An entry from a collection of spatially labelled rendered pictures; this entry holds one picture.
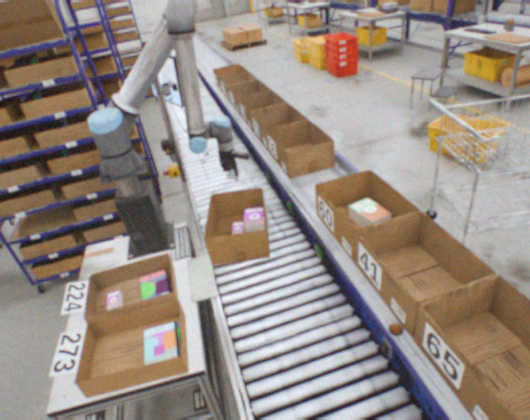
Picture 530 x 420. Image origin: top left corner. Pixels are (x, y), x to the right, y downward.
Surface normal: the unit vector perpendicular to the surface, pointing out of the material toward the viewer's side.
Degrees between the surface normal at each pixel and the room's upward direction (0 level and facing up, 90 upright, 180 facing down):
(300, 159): 90
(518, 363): 0
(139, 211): 90
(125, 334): 1
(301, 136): 89
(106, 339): 1
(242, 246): 91
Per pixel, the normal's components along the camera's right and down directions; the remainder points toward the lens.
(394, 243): 0.28, 0.50
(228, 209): 0.04, 0.55
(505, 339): -0.15, -0.83
